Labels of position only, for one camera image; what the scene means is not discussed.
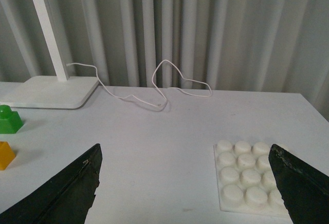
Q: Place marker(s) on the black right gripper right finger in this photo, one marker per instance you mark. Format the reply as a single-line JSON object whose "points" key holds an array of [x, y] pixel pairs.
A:
{"points": [[303, 188]]}

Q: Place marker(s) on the grey pleated curtain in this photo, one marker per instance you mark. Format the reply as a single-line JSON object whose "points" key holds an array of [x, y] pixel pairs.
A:
{"points": [[249, 45]]}

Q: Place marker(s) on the white studded base plate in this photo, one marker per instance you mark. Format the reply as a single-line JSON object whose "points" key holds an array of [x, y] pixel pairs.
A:
{"points": [[245, 181]]}

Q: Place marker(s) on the yellow toy block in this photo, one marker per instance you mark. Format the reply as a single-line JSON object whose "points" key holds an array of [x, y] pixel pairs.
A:
{"points": [[6, 155]]}

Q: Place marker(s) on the green toy block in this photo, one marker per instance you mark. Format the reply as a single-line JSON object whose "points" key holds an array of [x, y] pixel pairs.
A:
{"points": [[10, 121]]}

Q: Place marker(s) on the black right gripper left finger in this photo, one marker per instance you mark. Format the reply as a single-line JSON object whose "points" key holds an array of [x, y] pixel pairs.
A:
{"points": [[64, 198]]}

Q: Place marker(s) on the white desk lamp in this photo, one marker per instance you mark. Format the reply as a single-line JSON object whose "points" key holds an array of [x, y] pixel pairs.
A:
{"points": [[57, 92]]}

